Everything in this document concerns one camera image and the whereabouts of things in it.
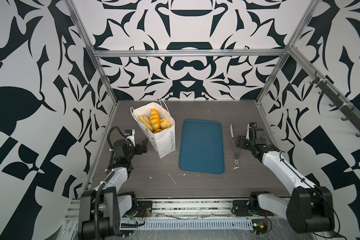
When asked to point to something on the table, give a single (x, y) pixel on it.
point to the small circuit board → (259, 226)
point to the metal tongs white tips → (236, 156)
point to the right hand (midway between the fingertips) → (245, 138)
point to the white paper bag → (164, 141)
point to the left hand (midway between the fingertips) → (138, 137)
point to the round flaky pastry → (164, 123)
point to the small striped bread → (145, 122)
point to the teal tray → (201, 149)
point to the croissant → (154, 120)
